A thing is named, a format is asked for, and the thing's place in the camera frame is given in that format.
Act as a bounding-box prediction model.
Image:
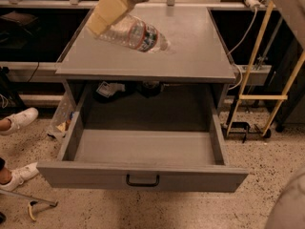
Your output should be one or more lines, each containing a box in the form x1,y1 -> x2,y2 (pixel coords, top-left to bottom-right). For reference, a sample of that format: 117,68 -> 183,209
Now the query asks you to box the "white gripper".
87,0 -> 149,36

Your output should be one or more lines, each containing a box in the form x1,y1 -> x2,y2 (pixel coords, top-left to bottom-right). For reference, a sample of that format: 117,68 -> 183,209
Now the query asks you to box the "clear plastic water bottle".
98,14 -> 171,52

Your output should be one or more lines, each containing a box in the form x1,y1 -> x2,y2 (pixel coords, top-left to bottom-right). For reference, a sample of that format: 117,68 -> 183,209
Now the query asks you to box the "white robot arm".
87,0 -> 305,229

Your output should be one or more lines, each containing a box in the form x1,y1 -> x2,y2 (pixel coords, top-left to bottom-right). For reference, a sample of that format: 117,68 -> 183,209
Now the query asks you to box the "grey open top drawer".
38,84 -> 248,193

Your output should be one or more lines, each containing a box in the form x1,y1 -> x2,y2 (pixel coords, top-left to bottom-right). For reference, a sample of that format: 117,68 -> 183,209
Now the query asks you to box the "white paper tag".
96,81 -> 126,98

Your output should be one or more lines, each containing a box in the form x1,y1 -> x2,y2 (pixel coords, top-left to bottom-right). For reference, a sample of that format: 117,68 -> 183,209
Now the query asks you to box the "grey metal cabinet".
57,4 -> 234,107

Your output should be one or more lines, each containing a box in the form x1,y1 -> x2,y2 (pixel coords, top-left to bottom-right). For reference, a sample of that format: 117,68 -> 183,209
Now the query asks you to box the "clear plastic bin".
47,93 -> 74,142

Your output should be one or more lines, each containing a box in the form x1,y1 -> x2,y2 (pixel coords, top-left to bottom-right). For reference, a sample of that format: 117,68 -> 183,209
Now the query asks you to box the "white sneaker upper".
0,108 -> 38,135

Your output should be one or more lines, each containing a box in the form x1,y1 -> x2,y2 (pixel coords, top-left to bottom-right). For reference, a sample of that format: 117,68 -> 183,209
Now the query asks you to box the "white sneaker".
0,162 -> 39,191
0,108 -> 38,135

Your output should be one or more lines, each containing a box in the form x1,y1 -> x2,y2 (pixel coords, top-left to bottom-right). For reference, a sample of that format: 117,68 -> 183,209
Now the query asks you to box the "white sneaker lower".
0,162 -> 39,191

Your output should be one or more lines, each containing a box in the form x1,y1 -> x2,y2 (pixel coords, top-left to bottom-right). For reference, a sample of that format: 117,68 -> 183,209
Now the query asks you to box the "grabber tool on floor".
0,189 -> 58,221

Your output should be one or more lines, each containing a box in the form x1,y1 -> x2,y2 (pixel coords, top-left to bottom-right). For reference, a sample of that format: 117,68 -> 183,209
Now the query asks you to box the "white power cable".
226,7 -> 258,92

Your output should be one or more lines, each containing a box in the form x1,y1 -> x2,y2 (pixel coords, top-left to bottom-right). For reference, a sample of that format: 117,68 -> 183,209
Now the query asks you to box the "black drawer handle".
126,175 -> 160,188

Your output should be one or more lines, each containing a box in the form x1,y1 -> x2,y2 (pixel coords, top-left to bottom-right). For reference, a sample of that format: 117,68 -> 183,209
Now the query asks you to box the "yellow wooden ladder frame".
226,1 -> 305,137

